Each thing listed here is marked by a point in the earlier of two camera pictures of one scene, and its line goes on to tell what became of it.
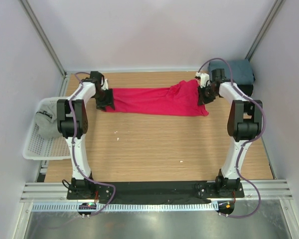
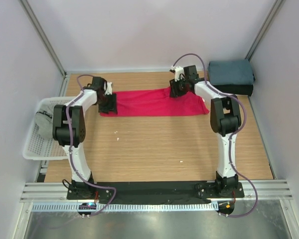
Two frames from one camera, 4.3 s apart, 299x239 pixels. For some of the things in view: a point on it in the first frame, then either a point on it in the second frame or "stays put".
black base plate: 155,190 stays put
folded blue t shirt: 242,70 stays put
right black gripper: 202,99 → 174,92
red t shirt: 179,100 stays put
